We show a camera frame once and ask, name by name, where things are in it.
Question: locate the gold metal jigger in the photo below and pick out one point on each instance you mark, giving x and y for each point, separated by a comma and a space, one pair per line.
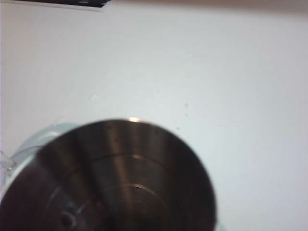
125, 183

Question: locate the clear wine glass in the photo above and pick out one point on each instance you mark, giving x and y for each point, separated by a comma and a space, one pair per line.
31, 142

